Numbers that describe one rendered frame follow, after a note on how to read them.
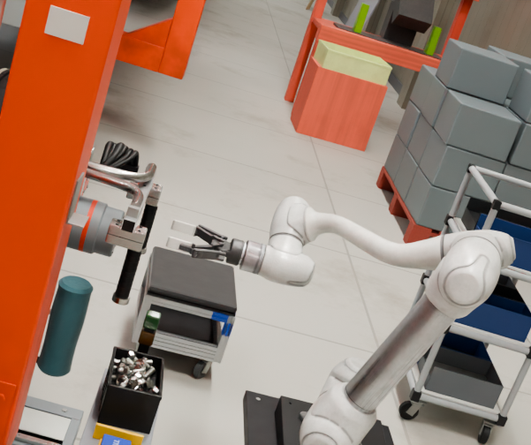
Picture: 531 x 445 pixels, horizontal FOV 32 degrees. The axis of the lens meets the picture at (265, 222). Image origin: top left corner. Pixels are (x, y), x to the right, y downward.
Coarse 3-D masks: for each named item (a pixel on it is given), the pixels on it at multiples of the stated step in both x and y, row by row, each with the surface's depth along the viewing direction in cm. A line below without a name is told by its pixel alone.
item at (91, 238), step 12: (84, 204) 240; (96, 204) 242; (96, 216) 239; (108, 216) 240; (120, 216) 241; (72, 228) 238; (84, 228) 238; (96, 228) 238; (108, 228) 239; (72, 240) 239; (84, 240) 239; (96, 240) 240; (84, 252) 244; (96, 252) 243; (108, 252) 241
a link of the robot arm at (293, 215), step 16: (288, 208) 273; (304, 208) 271; (272, 224) 272; (288, 224) 269; (304, 224) 269; (320, 224) 269; (336, 224) 266; (352, 224) 264; (304, 240) 271; (352, 240) 262; (368, 240) 258; (384, 240) 256; (432, 240) 248; (384, 256) 254; (400, 256) 251; (416, 256) 248; (432, 256) 246
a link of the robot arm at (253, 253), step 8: (248, 240) 265; (248, 248) 262; (256, 248) 262; (264, 248) 263; (248, 256) 261; (256, 256) 262; (240, 264) 264; (248, 264) 262; (256, 264) 262; (256, 272) 264
